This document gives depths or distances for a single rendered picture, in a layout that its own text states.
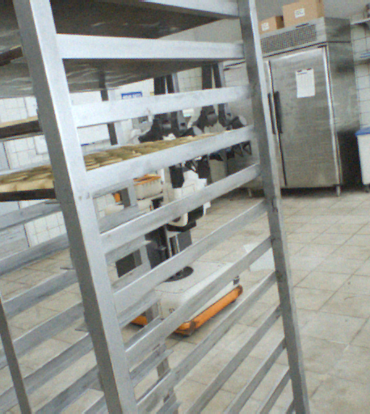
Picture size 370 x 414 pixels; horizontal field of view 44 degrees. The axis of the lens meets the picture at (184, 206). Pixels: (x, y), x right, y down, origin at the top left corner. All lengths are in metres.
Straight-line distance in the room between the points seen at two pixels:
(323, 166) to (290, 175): 0.45
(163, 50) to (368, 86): 5.67
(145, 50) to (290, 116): 5.08
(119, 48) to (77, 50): 0.09
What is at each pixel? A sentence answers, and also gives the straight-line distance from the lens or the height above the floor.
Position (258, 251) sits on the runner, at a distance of 1.09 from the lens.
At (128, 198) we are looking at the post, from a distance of 1.35.
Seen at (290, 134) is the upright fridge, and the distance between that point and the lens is 5.85.
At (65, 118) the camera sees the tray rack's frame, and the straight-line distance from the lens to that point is 0.59.
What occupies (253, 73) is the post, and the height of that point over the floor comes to 1.36.
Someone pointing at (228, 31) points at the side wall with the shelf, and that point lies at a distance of 7.31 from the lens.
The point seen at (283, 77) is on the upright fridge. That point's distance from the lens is 5.83.
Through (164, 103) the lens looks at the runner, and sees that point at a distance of 0.81.
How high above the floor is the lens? 1.30
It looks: 11 degrees down
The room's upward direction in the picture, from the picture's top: 10 degrees counter-clockwise
